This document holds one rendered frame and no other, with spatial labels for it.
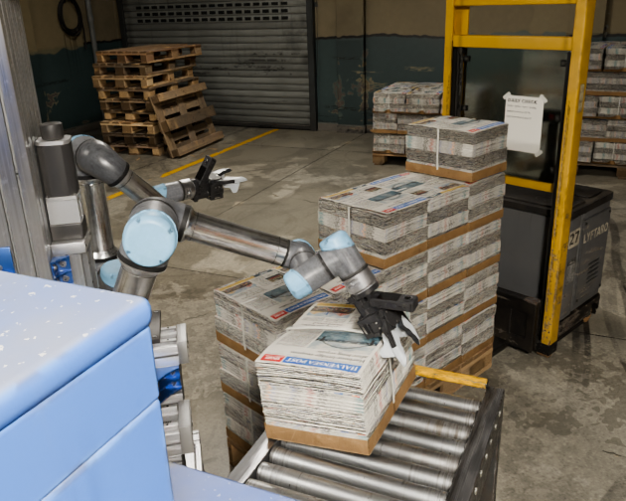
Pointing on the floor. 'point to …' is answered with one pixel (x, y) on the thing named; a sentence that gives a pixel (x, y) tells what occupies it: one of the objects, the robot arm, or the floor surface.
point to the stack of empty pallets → (139, 92)
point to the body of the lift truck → (583, 282)
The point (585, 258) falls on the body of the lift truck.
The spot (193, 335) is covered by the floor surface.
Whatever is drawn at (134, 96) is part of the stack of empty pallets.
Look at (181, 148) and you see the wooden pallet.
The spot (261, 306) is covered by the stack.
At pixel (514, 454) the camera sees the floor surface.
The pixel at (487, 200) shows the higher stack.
